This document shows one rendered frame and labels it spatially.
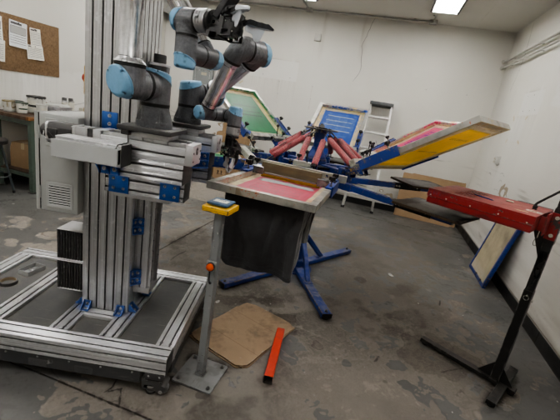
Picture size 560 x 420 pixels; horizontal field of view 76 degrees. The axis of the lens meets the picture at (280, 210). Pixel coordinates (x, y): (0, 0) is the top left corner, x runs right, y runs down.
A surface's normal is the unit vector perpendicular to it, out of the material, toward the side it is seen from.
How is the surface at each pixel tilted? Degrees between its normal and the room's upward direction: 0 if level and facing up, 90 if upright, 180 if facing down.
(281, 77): 90
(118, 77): 97
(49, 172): 90
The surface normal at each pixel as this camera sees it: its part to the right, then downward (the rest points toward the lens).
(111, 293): -0.04, 0.27
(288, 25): -0.28, 0.22
